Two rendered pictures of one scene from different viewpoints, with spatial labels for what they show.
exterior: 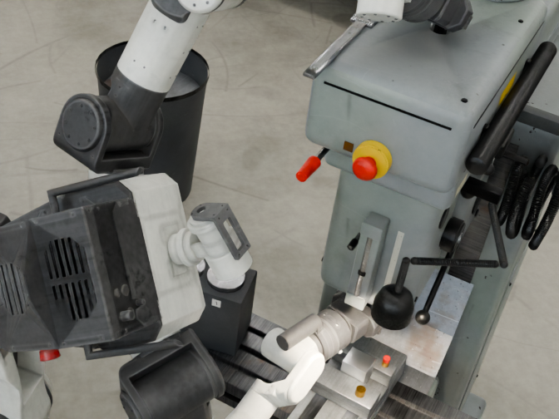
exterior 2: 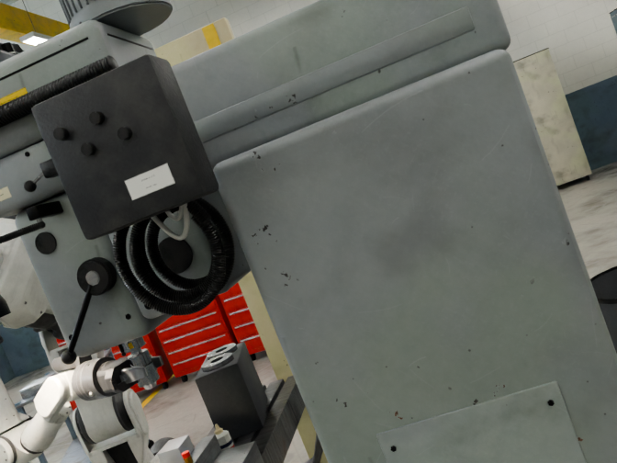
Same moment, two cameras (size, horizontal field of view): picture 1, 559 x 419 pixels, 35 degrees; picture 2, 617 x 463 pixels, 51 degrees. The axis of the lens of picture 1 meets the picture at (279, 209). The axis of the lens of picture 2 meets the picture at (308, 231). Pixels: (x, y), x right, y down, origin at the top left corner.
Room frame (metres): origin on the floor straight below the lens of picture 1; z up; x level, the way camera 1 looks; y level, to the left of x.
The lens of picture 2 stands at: (1.50, -1.62, 1.49)
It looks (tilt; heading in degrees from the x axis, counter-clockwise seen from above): 5 degrees down; 79
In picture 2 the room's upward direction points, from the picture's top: 21 degrees counter-clockwise
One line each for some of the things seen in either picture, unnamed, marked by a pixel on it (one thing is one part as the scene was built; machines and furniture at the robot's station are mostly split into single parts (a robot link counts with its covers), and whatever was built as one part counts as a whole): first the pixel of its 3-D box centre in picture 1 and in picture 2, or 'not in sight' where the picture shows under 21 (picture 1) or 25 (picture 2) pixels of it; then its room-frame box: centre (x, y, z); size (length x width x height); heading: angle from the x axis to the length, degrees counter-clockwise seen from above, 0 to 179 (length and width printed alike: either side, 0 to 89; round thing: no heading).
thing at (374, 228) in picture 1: (366, 262); not in sight; (1.22, -0.18, 1.45); 0.04 x 0.04 x 0.21; 68
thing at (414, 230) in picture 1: (392, 219); (101, 265); (1.33, -0.22, 1.47); 0.21 x 0.19 x 0.32; 68
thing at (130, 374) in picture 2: not in sight; (133, 375); (1.30, -0.24, 1.23); 0.06 x 0.02 x 0.03; 140
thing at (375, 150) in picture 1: (372, 160); not in sight; (1.11, -0.13, 1.76); 0.06 x 0.02 x 0.06; 68
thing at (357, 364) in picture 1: (357, 368); (178, 457); (1.32, -0.23, 1.03); 0.06 x 0.05 x 0.06; 65
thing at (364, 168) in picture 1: (366, 167); not in sight; (1.09, -0.12, 1.76); 0.04 x 0.03 x 0.04; 68
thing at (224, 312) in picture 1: (203, 298); (232, 388); (1.48, 0.15, 1.02); 0.22 x 0.12 x 0.20; 78
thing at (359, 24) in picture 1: (341, 42); not in sight; (1.22, -0.06, 1.89); 0.24 x 0.04 x 0.01; 159
